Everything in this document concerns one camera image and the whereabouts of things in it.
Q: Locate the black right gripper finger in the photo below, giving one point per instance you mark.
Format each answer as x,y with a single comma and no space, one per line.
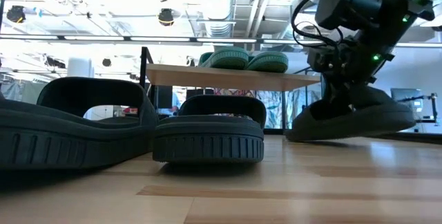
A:
338,96

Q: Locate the black rubber slide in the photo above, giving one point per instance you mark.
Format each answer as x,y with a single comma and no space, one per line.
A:
373,120
207,141
69,141

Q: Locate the green rubber slide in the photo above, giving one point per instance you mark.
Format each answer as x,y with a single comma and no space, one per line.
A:
269,62
224,58

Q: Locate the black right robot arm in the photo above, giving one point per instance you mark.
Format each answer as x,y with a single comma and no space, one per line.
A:
373,9

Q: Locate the ceiling light strip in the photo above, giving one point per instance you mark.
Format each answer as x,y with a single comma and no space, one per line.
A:
159,39

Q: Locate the black ceiling dome fixture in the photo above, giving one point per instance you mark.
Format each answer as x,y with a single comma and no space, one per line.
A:
16,14
166,17

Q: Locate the white column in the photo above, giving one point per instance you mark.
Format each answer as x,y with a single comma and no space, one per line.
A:
80,68

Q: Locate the wall-mounted monitor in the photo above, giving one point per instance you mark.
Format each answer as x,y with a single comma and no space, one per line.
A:
407,94

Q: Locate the wooden shelf with black frame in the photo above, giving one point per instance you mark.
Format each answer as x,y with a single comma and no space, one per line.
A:
224,77

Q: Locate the silver corrugated air duct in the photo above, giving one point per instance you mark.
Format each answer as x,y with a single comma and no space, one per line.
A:
217,6

